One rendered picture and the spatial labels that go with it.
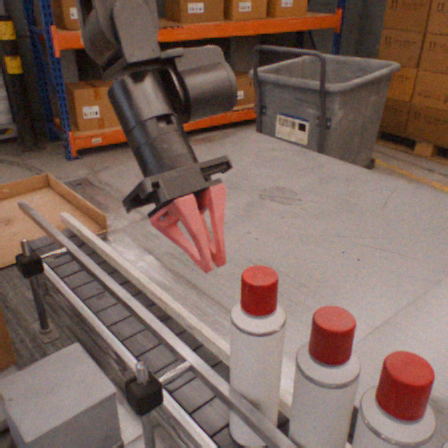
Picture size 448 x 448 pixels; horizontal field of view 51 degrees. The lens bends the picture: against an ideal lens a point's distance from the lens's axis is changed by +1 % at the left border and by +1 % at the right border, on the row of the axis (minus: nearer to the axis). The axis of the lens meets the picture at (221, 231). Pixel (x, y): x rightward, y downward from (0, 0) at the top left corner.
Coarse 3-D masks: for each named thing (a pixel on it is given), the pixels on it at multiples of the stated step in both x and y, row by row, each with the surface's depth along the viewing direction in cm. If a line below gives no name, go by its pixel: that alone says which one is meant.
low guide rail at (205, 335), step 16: (80, 224) 85; (96, 240) 80; (112, 256) 75; (128, 272) 72; (144, 288) 69; (160, 304) 67; (176, 304) 64; (176, 320) 64; (192, 320) 62; (208, 336) 59; (224, 352) 57; (288, 400) 50; (288, 416) 50
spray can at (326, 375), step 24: (336, 312) 37; (312, 336) 37; (336, 336) 35; (312, 360) 37; (336, 360) 36; (312, 384) 37; (336, 384) 36; (312, 408) 38; (336, 408) 37; (312, 432) 39; (336, 432) 39
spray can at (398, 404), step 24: (384, 360) 32; (408, 360) 32; (384, 384) 32; (408, 384) 31; (432, 384) 31; (360, 408) 34; (384, 408) 32; (408, 408) 31; (360, 432) 34; (384, 432) 32; (408, 432) 32; (432, 432) 32
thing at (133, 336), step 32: (64, 256) 82; (96, 256) 82; (96, 288) 74; (128, 288) 74; (128, 320) 67; (160, 320) 67; (160, 352) 61; (192, 384) 57; (192, 416) 53; (224, 416) 53
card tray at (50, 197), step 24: (0, 192) 111; (24, 192) 115; (48, 192) 116; (72, 192) 108; (0, 216) 105; (24, 216) 105; (48, 216) 105; (72, 216) 105; (96, 216) 101; (0, 240) 95; (0, 264) 88
